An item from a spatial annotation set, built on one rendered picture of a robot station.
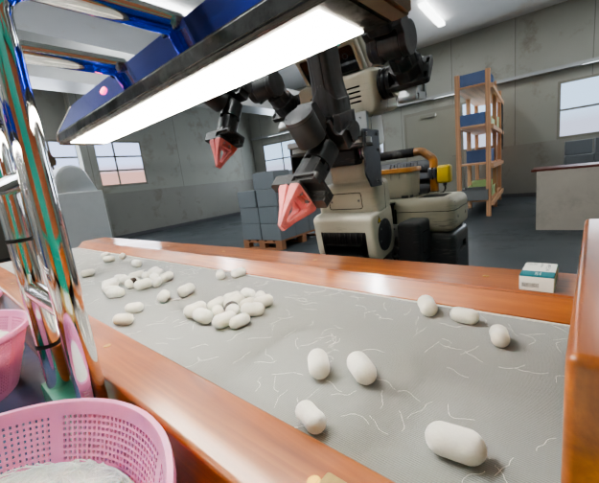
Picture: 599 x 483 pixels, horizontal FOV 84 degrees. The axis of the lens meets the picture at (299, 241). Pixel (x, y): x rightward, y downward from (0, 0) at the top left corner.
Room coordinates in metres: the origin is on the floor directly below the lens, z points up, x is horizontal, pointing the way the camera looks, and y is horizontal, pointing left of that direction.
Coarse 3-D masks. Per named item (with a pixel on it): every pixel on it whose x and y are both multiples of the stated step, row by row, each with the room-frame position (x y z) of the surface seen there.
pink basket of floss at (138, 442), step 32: (0, 416) 0.25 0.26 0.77; (32, 416) 0.25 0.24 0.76; (64, 416) 0.25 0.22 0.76; (96, 416) 0.25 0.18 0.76; (128, 416) 0.24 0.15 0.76; (0, 448) 0.24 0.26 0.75; (32, 448) 0.24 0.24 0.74; (64, 448) 0.24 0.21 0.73; (96, 448) 0.24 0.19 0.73; (128, 448) 0.23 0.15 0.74; (160, 448) 0.20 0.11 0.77; (160, 480) 0.19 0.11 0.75
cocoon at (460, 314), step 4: (452, 308) 0.38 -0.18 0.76; (456, 308) 0.38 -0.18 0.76; (460, 308) 0.37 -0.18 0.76; (464, 308) 0.37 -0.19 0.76; (452, 312) 0.37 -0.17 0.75; (456, 312) 0.37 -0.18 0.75; (460, 312) 0.37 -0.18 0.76; (464, 312) 0.37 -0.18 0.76; (468, 312) 0.36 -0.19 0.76; (472, 312) 0.36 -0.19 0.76; (476, 312) 0.36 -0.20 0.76; (452, 316) 0.37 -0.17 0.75; (456, 316) 0.37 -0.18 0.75; (460, 316) 0.37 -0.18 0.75; (464, 316) 0.36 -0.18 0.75; (468, 316) 0.36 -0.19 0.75; (472, 316) 0.36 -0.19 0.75; (476, 316) 0.36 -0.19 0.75; (456, 320) 0.37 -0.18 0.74; (460, 320) 0.37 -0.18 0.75; (464, 320) 0.36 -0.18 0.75; (468, 320) 0.36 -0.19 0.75; (472, 320) 0.36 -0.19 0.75; (476, 320) 0.36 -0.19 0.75; (472, 324) 0.36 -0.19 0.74
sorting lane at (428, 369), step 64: (128, 256) 1.12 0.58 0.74; (192, 320) 0.48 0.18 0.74; (256, 320) 0.45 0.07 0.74; (320, 320) 0.43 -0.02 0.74; (384, 320) 0.40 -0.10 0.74; (448, 320) 0.38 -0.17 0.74; (512, 320) 0.36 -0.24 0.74; (256, 384) 0.30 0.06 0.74; (320, 384) 0.28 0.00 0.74; (384, 384) 0.27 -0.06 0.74; (448, 384) 0.26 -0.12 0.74; (512, 384) 0.25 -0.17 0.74; (384, 448) 0.20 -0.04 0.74; (512, 448) 0.19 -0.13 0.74
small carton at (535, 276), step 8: (528, 264) 0.42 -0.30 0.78; (536, 264) 0.42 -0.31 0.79; (544, 264) 0.42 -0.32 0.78; (552, 264) 0.41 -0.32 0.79; (520, 272) 0.40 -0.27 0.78; (528, 272) 0.39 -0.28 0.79; (536, 272) 0.39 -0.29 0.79; (544, 272) 0.39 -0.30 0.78; (552, 272) 0.39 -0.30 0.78; (520, 280) 0.39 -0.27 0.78; (528, 280) 0.39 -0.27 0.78; (536, 280) 0.38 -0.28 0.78; (544, 280) 0.37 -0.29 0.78; (552, 280) 0.37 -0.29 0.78; (520, 288) 0.39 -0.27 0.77; (528, 288) 0.39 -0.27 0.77; (536, 288) 0.38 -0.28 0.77; (544, 288) 0.37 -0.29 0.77; (552, 288) 0.37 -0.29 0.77
